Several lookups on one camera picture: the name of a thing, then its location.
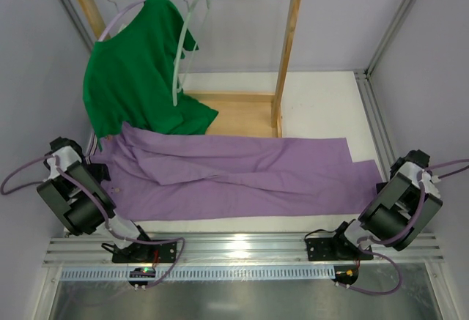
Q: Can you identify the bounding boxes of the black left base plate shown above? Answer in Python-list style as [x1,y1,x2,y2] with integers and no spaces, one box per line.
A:
[101,242,177,264]

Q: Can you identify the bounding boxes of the pale green clothes hanger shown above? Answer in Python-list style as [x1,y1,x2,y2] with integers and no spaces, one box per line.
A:
[171,0,212,107]

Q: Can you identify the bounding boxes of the aluminium mounting rail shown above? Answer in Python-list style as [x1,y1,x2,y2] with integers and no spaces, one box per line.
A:
[43,233,444,267]

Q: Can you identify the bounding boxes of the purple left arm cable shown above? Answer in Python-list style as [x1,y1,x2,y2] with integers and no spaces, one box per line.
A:
[0,153,186,294]

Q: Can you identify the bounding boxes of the green t-shirt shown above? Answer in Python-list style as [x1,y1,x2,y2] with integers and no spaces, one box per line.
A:
[83,0,218,138]

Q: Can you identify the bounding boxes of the wooden clothes rack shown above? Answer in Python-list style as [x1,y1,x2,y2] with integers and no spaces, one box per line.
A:
[77,0,301,138]

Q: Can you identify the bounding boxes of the left controller board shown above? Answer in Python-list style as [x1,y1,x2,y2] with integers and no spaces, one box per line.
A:
[128,267,156,288]

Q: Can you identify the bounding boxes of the right controller board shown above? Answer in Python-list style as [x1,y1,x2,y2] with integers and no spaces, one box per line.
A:
[332,265,359,285]

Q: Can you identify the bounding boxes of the controller board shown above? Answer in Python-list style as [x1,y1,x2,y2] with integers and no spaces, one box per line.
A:
[128,267,156,288]
[332,265,359,285]

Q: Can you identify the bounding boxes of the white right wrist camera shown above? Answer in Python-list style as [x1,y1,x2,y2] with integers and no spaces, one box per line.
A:
[420,170,440,198]

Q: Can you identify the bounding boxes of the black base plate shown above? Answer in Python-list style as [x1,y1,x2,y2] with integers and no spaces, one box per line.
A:
[306,237,374,261]
[101,242,177,264]

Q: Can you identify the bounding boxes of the purple clothes hanger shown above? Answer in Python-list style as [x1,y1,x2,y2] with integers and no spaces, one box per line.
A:
[97,0,145,42]

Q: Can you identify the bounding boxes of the slotted grey cable duct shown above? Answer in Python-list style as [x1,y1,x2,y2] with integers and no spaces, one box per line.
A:
[59,265,334,282]

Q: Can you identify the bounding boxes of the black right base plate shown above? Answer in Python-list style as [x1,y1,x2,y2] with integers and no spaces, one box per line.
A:
[306,237,374,261]

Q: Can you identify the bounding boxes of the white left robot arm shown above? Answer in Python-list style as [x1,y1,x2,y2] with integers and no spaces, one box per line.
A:
[37,137,158,264]

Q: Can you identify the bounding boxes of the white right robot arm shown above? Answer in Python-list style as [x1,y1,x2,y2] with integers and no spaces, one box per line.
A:
[331,149,443,260]

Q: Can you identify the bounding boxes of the purple trousers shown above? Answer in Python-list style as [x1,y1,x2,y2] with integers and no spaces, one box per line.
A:
[89,124,382,221]

